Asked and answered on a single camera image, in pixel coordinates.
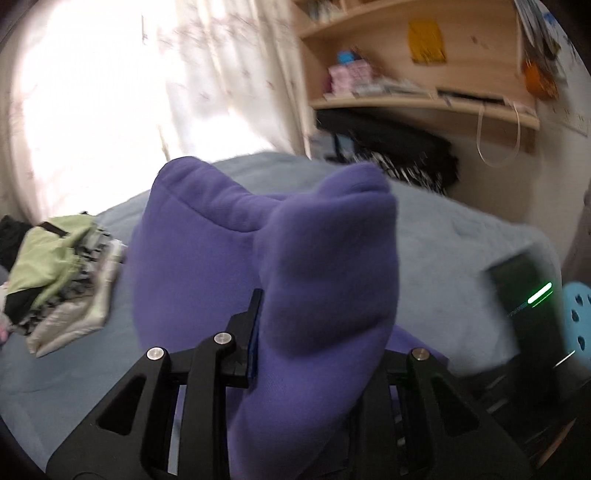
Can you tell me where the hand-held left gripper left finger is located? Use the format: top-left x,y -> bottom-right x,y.
46,288 -> 265,480

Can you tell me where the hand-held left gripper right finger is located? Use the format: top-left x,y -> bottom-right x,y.
358,346 -> 532,480

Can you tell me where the purple hoodie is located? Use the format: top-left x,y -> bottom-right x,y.
131,156 -> 451,480

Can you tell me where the light blue plastic stool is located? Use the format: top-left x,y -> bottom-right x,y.
561,281 -> 591,365

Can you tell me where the cream satin folded garment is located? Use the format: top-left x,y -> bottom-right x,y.
25,240 -> 127,358

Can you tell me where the black white patterned folded garment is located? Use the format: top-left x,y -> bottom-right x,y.
18,226 -> 116,334

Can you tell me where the black white striped cloth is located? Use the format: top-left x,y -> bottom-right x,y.
369,154 -> 446,193

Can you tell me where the green and black folded jacket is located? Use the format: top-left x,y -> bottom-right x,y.
6,216 -> 100,324

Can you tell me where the black and white striped bag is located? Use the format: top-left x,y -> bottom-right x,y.
316,110 -> 460,195

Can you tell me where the dark flat device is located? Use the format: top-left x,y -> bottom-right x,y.
436,88 -> 506,106

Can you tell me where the orange bag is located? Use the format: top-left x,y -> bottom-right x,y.
523,58 -> 559,100

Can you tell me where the black knit cloth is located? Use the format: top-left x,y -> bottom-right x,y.
0,216 -> 31,273

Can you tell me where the stack of papers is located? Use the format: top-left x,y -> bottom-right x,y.
353,78 -> 437,99

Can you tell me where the white curtain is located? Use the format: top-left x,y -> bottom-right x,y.
0,0 -> 308,227

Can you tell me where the pink box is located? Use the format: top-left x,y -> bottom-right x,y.
328,62 -> 374,95

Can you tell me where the yellow cloth item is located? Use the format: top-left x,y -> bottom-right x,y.
409,17 -> 448,64

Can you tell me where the white bag strap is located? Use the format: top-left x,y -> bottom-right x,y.
475,99 -> 522,168

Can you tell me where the wooden wall shelf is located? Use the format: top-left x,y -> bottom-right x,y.
293,0 -> 541,160

